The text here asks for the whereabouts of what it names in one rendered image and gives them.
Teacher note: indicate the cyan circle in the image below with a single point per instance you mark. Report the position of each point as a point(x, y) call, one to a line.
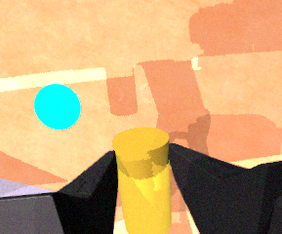
point(57, 106)

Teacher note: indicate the yellow cylinder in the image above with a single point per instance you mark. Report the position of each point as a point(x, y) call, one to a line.
point(144, 178)

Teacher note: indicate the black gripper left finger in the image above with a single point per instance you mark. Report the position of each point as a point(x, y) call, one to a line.
point(86, 205)

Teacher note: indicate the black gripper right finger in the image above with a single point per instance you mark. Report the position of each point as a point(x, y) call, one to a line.
point(223, 198)

